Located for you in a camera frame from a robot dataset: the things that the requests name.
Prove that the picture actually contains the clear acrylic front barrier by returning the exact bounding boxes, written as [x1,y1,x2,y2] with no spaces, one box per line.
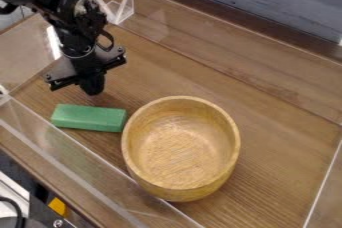
[0,86,204,228]

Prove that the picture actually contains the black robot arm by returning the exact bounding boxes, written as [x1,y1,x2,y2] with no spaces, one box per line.
[0,0,125,96]

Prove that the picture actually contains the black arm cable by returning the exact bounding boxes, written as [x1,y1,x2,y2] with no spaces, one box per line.
[94,30,116,53]

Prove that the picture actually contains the yellow label sticker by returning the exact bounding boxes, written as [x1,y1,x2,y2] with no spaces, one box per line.
[48,198,68,217]

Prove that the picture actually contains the green rectangular block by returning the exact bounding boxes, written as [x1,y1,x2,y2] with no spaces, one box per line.
[50,104,127,132]

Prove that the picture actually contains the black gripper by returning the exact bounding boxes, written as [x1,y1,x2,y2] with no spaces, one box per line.
[44,46,127,96]

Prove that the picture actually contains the brown wooden bowl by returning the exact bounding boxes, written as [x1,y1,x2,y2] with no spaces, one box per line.
[121,95,241,202]

